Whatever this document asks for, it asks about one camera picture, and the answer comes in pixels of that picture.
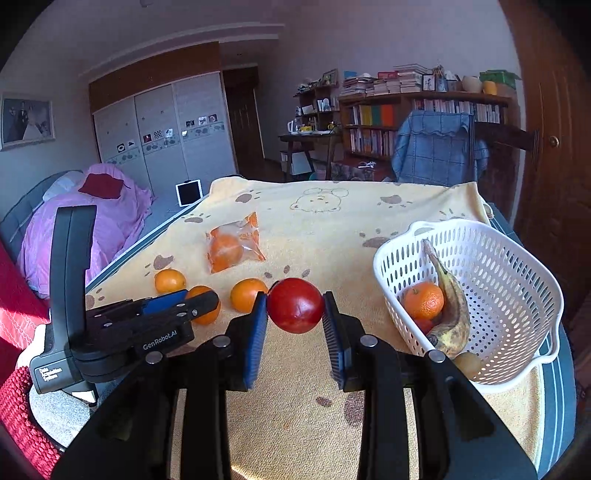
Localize pink dotted blanket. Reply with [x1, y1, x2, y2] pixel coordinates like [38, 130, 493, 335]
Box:
[18, 163, 155, 298]

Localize white sliding door wardrobe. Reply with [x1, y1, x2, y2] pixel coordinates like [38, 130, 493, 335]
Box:
[89, 41, 238, 197]

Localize wooden desk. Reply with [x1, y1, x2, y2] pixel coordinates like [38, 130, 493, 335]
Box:
[278, 129, 345, 182]

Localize plastic bag with orange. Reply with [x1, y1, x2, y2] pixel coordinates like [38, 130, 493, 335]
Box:
[205, 211, 267, 275]

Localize white plastic basket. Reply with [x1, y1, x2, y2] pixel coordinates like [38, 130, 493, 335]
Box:
[373, 219, 565, 394]

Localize dark red cushion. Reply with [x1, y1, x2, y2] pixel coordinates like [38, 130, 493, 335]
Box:
[78, 173, 126, 200]

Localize orange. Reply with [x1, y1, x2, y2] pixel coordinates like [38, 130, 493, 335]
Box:
[185, 285, 221, 326]
[230, 278, 269, 313]
[403, 282, 445, 320]
[154, 269, 188, 295]

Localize framed wall photo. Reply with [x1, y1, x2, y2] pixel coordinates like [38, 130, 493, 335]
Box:
[0, 95, 56, 152]

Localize spotted yellow banana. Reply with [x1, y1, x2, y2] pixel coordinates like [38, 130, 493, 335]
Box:
[421, 239, 472, 360]

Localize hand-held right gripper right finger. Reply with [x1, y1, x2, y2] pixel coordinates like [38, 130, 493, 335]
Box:
[322, 291, 539, 480]

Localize yellow paw print blanket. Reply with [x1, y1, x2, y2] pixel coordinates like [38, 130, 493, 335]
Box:
[83, 178, 541, 480]

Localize white storage box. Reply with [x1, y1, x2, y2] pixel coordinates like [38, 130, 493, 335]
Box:
[281, 150, 315, 175]

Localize brown panelled door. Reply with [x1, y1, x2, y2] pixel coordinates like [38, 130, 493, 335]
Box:
[499, 0, 591, 296]

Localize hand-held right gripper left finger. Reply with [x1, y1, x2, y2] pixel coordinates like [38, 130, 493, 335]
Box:
[51, 293, 271, 480]

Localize red textured cloth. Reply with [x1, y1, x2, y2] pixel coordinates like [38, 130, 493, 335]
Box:
[0, 240, 63, 478]

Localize dark wooden chair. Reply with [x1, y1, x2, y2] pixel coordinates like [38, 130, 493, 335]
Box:
[471, 121, 540, 204]

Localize wooden bookshelf with books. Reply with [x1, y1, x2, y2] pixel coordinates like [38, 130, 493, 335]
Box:
[338, 91, 509, 160]

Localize red patterned box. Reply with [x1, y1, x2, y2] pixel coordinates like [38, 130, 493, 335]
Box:
[330, 159, 393, 182]

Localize blue quilted cloth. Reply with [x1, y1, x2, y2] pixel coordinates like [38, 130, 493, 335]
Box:
[392, 110, 489, 188]

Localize dark wooden door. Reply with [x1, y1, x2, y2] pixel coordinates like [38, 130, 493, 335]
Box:
[223, 67, 266, 162]

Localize small wooden shelf unit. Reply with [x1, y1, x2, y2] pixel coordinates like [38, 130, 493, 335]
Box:
[295, 84, 340, 132]

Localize brown kiwi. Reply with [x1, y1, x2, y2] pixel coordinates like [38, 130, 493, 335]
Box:
[454, 352, 483, 377]

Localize green box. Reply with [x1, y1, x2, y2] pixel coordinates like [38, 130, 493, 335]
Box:
[479, 69, 522, 88]

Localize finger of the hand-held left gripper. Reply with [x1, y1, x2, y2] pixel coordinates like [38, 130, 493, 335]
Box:
[134, 289, 190, 317]
[178, 291, 221, 326]

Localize grey bed headboard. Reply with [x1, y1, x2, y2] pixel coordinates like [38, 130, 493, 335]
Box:
[0, 170, 86, 236]

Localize stack of books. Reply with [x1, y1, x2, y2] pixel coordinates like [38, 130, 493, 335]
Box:
[342, 65, 432, 97]

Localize white framed tablet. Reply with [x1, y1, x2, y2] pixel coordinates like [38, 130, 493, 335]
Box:
[175, 180, 204, 207]

